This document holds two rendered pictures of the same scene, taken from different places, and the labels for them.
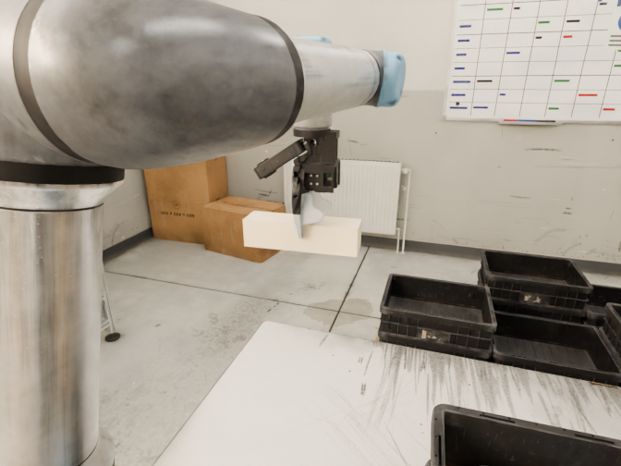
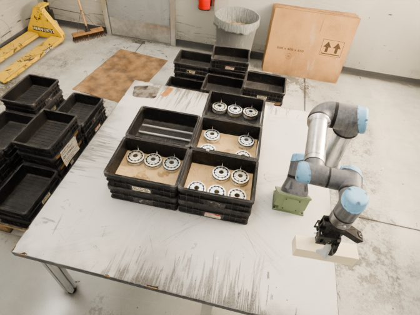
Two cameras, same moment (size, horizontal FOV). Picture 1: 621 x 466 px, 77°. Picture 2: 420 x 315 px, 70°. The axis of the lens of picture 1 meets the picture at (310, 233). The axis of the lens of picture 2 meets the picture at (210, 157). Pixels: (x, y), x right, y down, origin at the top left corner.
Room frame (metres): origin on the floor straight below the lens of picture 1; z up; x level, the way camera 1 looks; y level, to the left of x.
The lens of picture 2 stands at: (1.25, -0.56, 2.16)
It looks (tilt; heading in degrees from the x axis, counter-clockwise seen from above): 47 degrees down; 170
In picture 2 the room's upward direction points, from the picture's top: 5 degrees clockwise
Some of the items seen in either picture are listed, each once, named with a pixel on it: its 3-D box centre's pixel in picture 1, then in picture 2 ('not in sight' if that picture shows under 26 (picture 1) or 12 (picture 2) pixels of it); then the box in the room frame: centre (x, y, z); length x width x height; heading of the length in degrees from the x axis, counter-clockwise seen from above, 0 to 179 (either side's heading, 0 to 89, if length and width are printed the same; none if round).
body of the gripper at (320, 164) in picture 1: (315, 160); (330, 229); (0.76, -0.01, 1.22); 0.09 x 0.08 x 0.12; 76
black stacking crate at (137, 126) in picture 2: not in sight; (164, 132); (-0.16, -0.62, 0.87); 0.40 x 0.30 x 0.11; 74
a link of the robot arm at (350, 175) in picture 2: not in sight; (345, 180); (0.66, 0.02, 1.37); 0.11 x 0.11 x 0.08; 66
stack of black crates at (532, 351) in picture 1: (537, 375); not in sight; (1.20, -0.87, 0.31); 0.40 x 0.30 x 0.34; 72
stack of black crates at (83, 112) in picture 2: not in sight; (82, 122); (-0.92, -1.40, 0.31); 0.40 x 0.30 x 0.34; 162
